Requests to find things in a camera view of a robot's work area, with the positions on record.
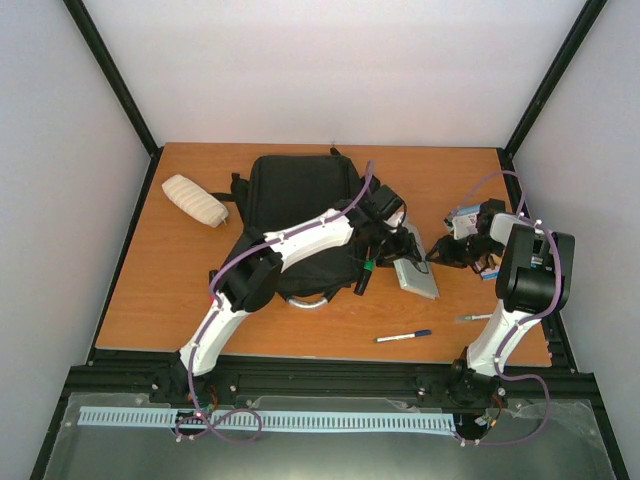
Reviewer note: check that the cream knitted pencil case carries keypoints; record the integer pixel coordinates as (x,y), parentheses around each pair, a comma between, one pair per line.
(193,200)

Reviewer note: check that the grey white pen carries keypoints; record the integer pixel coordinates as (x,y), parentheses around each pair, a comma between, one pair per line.
(473,317)

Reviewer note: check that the light blue cable duct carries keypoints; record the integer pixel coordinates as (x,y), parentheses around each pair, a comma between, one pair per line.
(270,421)

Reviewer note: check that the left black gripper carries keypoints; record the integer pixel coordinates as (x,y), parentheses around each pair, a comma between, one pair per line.
(404,248)

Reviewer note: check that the black aluminium frame rail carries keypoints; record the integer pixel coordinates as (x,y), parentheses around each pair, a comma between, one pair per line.
(237,379)

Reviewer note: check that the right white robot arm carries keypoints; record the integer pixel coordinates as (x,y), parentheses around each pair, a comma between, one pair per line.
(533,280)

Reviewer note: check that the blue cap white pen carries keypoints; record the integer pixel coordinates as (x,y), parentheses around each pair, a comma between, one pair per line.
(405,336)

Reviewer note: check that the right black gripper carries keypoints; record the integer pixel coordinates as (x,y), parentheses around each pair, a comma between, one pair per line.
(447,253)

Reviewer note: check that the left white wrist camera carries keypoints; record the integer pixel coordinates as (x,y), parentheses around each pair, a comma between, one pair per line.
(396,220)

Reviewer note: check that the dog reader book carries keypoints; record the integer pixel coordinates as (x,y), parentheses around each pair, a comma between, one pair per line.
(477,219)

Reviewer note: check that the pink cap black highlighter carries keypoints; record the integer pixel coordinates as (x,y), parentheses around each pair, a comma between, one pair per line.
(213,285)

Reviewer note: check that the green cap black highlighter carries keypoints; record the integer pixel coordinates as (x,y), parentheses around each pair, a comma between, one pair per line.
(364,277)

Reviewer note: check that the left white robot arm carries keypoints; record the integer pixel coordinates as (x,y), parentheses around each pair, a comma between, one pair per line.
(247,280)

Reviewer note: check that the grey square book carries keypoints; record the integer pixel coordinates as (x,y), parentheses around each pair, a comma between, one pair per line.
(416,276)

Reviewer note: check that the black student backpack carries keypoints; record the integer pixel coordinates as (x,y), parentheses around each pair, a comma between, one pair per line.
(283,191)

